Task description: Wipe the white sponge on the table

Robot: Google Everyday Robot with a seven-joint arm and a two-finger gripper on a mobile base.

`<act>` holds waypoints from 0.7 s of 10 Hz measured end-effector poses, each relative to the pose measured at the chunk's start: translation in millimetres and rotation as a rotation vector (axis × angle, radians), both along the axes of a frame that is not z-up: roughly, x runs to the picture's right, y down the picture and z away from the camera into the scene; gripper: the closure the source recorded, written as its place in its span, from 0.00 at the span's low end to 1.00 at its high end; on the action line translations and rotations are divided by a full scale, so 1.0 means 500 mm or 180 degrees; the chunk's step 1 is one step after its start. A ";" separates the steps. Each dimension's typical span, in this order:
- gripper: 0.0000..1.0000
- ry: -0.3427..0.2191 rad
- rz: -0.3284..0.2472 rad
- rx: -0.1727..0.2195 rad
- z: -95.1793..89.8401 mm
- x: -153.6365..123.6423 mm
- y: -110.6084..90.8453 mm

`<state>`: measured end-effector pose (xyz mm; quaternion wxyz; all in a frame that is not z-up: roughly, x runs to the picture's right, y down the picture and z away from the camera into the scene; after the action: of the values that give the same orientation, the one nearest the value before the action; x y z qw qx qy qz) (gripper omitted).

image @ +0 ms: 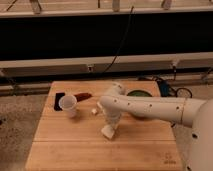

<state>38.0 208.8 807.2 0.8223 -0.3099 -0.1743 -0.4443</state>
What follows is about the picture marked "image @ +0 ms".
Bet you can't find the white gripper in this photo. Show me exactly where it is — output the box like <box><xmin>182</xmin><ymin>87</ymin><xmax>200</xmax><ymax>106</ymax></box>
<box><xmin>104</xmin><ymin>108</ymin><xmax>122</xmax><ymax>129</ymax></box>

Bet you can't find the white sponge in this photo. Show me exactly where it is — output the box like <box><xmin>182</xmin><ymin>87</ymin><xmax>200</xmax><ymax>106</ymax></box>
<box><xmin>101</xmin><ymin>125</ymin><xmax>115</xmax><ymax>139</ymax></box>

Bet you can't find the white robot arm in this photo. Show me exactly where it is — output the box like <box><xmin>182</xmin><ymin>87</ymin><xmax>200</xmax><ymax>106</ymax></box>
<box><xmin>99</xmin><ymin>83</ymin><xmax>213</xmax><ymax>171</ymax></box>

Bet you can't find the translucent plastic cup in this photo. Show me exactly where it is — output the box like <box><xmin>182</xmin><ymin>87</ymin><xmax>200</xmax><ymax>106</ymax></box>
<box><xmin>59</xmin><ymin>95</ymin><xmax>77</xmax><ymax>118</ymax></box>

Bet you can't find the black rectangular pad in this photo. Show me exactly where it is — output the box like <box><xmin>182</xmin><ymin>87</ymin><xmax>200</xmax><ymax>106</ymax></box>
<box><xmin>54</xmin><ymin>92</ymin><xmax>65</xmax><ymax>111</ymax></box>

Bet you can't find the blue floor object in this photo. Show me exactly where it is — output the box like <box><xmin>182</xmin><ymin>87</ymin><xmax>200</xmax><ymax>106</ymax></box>
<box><xmin>158</xmin><ymin>80</ymin><xmax>170</xmax><ymax>97</ymax></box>

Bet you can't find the black cable on floor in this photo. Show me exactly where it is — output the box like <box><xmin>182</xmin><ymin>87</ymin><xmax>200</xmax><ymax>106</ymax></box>
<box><xmin>138</xmin><ymin>76</ymin><xmax>193</xmax><ymax>99</ymax></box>

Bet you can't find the black hanging cable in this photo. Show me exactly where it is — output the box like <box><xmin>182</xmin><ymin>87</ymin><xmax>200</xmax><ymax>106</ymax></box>
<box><xmin>101</xmin><ymin>5</ymin><xmax>135</xmax><ymax>74</ymax></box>

